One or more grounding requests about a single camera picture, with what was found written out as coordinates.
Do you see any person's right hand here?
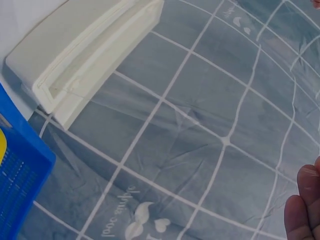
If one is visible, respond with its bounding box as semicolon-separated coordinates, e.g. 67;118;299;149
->
284;155;320;240

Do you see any clear plastic bag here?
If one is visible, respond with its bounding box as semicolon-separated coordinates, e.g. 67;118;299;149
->
254;14;320;183

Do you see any white plastic box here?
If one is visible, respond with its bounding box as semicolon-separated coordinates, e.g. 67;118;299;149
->
4;0;166;131

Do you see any blue plastic basket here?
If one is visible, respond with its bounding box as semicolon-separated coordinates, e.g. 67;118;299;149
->
0;82;57;240

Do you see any yellow item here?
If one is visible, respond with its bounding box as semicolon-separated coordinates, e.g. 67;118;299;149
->
0;128;7;161

